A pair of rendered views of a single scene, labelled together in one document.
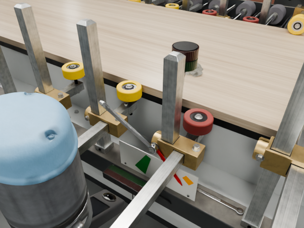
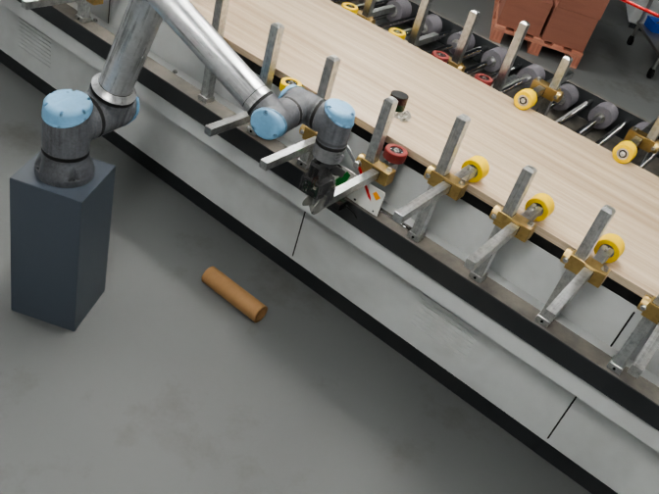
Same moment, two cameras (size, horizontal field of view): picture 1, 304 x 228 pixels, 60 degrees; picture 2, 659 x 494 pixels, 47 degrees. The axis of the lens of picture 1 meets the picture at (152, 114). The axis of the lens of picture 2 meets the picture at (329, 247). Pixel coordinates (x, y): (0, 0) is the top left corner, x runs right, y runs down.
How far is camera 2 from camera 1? 1.89 m
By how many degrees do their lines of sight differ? 5
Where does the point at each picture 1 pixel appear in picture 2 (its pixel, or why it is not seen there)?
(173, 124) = (378, 146)
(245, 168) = not seen: hidden behind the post
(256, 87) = not seen: hidden behind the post
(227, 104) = (422, 148)
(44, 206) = (340, 138)
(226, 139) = (415, 181)
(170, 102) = (380, 130)
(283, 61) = (488, 130)
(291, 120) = (446, 152)
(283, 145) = (441, 168)
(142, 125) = not seen: hidden behind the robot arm
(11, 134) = (342, 111)
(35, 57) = (270, 67)
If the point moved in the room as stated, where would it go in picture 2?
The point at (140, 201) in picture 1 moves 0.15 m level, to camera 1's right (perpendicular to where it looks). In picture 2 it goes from (347, 185) to (392, 197)
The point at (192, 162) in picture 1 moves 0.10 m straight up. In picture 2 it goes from (384, 178) to (393, 153)
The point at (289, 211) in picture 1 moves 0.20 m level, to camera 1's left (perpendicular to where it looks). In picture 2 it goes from (430, 194) to (367, 177)
